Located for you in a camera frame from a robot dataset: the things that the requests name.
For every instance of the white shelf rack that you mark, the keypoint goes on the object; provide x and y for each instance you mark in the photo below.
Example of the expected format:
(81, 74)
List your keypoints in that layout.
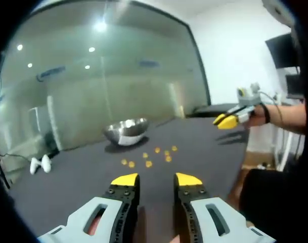
(290, 149)

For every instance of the person's black shirt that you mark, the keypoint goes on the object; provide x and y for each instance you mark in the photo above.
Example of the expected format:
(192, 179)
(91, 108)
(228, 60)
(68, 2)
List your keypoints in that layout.
(306, 76)

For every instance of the person's right hand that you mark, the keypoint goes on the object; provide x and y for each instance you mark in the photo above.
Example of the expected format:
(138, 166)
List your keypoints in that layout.
(256, 119)

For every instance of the brown cardboard box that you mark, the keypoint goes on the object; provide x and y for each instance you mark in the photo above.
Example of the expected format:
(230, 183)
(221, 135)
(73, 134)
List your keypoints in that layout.
(260, 158)

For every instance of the person's left hand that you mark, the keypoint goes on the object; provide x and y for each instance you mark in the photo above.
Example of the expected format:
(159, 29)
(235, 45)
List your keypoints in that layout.
(176, 239)

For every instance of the black desk monitor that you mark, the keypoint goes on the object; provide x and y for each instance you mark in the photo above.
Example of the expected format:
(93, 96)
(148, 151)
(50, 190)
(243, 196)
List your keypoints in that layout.
(295, 84)

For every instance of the person's leg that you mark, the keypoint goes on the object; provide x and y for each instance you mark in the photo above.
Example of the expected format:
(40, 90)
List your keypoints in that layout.
(270, 192)

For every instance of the black side table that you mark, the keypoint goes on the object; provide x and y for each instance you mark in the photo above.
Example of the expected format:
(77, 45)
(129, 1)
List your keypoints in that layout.
(214, 110)

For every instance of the black wall screen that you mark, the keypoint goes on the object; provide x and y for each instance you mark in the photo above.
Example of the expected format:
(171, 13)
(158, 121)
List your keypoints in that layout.
(282, 49)

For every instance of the black wristband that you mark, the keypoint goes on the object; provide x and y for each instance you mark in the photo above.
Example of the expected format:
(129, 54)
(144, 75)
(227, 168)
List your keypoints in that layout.
(267, 115)

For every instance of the dark grey table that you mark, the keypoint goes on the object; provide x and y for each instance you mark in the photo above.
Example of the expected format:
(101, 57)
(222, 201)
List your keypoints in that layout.
(80, 177)

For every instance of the yellow QQ candies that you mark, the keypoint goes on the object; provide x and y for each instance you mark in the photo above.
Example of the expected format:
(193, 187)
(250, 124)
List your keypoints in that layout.
(148, 164)

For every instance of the stainless steel bowl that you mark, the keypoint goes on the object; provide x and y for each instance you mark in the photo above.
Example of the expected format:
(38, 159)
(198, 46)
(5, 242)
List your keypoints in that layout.
(126, 129)

